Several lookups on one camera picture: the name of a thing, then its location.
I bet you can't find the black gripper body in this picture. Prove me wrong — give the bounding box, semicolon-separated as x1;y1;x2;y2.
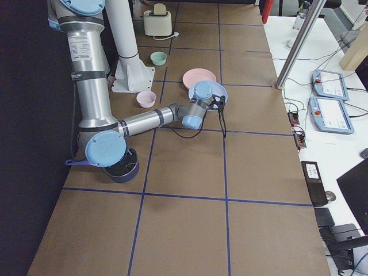
208;94;226;112

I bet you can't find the blue plate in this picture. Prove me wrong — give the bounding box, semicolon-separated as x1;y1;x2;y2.
188;80;228;103

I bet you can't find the pink plate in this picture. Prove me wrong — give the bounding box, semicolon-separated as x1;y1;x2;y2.
182;68;217;89

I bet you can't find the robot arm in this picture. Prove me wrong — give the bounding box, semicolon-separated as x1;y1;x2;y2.
47;1;227;167

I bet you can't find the pink bowl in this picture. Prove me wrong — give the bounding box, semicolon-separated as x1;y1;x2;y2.
136;91;156;108

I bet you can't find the green bowl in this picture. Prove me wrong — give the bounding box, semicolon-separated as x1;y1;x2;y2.
150;51;167;66

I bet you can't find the cream toaster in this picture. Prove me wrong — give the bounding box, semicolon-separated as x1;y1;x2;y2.
143;10;173;36

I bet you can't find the slice of toast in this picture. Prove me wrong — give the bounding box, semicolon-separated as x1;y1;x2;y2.
154;3;167;16

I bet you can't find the teach pendant far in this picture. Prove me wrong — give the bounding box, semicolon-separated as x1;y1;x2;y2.
312;69;349;101

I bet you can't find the teach pendant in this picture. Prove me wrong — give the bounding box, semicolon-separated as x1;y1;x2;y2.
312;69;349;101
309;97;355;135

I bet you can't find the teach pendant near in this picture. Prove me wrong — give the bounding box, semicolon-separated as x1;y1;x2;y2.
309;97;355;135

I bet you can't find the water bottle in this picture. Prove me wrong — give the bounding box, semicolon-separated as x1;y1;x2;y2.
292;1;311;30

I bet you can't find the dark blue saucepan with lid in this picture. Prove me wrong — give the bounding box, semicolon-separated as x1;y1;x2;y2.
66;146;140;183

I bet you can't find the black box with label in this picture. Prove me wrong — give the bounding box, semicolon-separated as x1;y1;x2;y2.
301;161;328;207

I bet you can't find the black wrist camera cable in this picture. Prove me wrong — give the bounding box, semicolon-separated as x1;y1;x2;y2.
169;103;228;139

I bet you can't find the white toaster power cable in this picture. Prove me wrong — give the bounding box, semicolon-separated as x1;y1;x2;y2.
152;32;181;41

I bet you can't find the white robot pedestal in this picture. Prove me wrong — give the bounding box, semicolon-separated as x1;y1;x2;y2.
105;0;155;93

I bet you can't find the aluminium frame post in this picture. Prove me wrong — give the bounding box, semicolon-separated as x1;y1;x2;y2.
275;0;326;89

